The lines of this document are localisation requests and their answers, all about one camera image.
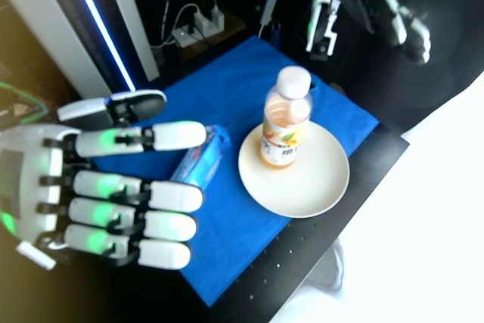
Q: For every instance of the grey object under table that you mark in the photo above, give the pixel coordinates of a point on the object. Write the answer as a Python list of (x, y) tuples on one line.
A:
[(329, 266)]

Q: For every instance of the blue snack packet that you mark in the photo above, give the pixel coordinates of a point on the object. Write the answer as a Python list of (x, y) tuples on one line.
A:
[(204, 164)]

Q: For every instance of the blue cloth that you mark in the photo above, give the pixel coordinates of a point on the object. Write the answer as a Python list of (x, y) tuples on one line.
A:
[(234, 247)]

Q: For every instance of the white tower with blue light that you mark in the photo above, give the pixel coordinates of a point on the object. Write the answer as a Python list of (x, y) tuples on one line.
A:
[(41, 16)]

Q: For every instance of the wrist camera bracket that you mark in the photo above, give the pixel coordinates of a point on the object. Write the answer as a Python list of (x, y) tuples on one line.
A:
[(321, 20)]

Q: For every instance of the orange juice bottle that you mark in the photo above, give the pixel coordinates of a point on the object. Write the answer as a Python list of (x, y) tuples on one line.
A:
[(281, 137)]

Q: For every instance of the white power strip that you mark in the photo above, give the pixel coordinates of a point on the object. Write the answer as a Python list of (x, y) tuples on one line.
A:
[(208, 20)]

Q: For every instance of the white round plate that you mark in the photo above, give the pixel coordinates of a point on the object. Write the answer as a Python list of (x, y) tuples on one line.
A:
[(302, 190)]

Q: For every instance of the black fabric drape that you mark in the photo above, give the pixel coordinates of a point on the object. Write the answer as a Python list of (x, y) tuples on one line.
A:
[(435, 92)]

